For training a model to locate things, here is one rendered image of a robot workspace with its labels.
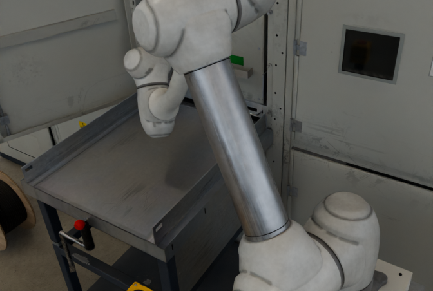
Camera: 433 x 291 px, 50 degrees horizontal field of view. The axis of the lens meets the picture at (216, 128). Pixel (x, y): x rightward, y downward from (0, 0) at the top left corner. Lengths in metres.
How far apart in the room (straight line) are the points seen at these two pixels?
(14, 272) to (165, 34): 1.95
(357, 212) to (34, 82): 1.32
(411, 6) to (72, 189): 1.17
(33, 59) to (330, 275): 1.34
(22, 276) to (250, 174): 1.83
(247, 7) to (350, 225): 0.52
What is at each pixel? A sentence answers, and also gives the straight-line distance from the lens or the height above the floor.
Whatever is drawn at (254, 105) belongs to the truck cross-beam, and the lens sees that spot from 1.79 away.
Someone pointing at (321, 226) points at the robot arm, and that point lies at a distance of 1.09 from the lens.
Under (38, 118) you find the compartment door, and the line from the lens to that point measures 1.99.
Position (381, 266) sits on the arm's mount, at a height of 0.82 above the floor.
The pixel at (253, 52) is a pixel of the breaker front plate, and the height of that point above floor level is 1.13.
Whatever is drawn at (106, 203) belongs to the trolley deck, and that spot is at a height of 0.85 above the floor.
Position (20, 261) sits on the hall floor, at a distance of 2.67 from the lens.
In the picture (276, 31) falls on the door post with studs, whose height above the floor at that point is 1.24.
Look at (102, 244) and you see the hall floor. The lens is 2.59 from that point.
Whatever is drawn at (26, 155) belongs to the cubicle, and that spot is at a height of 0.14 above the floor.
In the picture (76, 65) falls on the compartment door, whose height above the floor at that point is 1.05.
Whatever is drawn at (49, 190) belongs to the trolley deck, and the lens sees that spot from 1.63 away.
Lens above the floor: 1.82
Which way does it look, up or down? 33 degrees down
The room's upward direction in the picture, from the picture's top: 3 degrees counter-clockwise
